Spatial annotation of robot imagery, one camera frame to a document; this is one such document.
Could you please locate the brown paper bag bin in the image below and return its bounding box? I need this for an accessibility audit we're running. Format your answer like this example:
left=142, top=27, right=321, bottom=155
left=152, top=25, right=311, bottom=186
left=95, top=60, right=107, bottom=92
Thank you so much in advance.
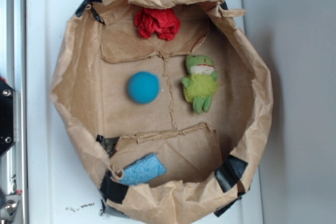
left=50, top=0, right=273, bottom=223

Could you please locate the blue sponge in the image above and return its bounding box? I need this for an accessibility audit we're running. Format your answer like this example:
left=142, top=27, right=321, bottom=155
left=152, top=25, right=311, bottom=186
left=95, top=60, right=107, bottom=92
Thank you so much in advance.
left=119, top=153, right=167, bottom=186

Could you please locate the blue felt ball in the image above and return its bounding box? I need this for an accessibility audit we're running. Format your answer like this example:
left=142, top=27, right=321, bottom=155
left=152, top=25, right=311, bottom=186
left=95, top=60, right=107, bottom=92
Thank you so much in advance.
left=128, top=71, right=160, bottom=104

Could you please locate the metal rail frame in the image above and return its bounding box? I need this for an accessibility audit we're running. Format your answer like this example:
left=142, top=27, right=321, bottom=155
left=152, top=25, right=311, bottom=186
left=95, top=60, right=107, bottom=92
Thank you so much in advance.
left=1, top=0, right=29, bottom=223

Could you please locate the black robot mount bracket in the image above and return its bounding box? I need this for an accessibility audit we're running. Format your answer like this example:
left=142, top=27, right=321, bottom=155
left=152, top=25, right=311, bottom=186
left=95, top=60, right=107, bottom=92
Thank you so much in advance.
left=0, top=77, right=15, bottom=157

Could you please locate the white plastic tray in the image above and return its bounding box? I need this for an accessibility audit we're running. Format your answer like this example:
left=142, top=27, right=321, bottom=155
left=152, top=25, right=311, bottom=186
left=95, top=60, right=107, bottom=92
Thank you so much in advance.
left=25, top=0, right=265, bottom=224

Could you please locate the red crumpled tissue paper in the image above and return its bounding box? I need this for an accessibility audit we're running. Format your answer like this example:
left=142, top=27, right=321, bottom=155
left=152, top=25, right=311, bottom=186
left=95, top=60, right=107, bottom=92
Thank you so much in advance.
left=134, top=8, right=181, bottom=41

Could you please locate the green frog plush toy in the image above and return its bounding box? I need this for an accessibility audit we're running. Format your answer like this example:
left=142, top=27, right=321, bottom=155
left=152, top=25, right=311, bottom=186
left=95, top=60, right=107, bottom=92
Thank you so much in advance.
left=181, top=55, right=218, bottom=114

